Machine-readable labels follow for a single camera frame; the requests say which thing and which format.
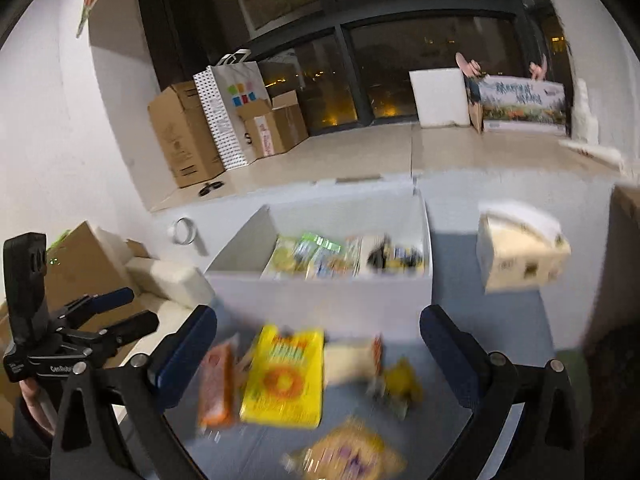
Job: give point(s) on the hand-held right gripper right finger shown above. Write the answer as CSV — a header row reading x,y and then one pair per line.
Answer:
x,y
445,355

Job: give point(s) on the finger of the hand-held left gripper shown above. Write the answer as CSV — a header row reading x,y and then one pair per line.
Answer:
x,y
130,327
112,299

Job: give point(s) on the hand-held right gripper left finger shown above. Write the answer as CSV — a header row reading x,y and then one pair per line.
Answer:
x,y
185,355

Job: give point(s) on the yellow candy wrapper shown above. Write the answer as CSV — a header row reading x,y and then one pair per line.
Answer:
x,y
402,382

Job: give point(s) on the cream snack packet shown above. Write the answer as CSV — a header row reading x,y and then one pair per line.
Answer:
x,y
350,362

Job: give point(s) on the yellow orange snack packet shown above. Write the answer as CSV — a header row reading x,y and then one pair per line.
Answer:
x,y
282,380

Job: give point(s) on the small black snack packet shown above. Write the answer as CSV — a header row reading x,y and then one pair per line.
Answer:
x,y
395,255

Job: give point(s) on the white cardboard box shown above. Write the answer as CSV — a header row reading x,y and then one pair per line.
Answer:
x,y
325,305

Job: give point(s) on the white black-print snack packet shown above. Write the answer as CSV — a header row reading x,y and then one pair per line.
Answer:
x,y
353,255

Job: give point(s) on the yellow-green snack bag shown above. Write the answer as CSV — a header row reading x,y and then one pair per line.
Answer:
x,y
282,257

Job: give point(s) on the large cream cartoon snack bag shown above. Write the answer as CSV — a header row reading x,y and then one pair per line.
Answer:
x,y
345,450

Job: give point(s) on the green snack packet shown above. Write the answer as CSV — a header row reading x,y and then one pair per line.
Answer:
x,y
312,250
335,257

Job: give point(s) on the person's left forearm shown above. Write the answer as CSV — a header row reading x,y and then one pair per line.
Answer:
x,y
22,452

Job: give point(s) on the person's left hand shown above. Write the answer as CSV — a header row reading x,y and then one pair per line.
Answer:
x,y
39,405

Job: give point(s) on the white foam block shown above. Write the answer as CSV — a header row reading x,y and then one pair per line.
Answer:
x,y
170,280

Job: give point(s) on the white tape roll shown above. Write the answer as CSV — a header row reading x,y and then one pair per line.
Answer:
x,y
185,231

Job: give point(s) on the cream tissue box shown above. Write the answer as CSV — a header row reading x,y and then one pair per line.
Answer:
x,y
520,255

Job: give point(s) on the black scissors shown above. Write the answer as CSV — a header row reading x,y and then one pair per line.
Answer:
x,y
211,188

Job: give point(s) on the large brown cardboard box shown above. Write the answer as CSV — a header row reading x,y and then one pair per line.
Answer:
x,y
182,135

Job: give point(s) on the black dotted paper bag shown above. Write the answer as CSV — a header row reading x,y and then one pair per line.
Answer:
x,y
220,120

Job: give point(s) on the small brown cardboard box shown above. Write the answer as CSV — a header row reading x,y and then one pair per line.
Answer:
x,y
280,127

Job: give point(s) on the white paper bag coloured squares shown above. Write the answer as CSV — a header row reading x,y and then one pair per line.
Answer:
x,y
242,90

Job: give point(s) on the white tube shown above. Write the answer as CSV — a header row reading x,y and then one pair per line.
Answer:
x,y
592,152

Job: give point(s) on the white foam box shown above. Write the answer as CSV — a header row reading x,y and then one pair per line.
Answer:
x,y
440,97

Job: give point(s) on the long landscape printed box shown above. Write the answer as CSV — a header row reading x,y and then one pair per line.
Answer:
x,y
522,105

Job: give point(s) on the pink plush toy ear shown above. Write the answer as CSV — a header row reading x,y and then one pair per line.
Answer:
x,y
469,66
539,69

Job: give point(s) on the dark window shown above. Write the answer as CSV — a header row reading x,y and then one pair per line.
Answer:
x,y
350,20

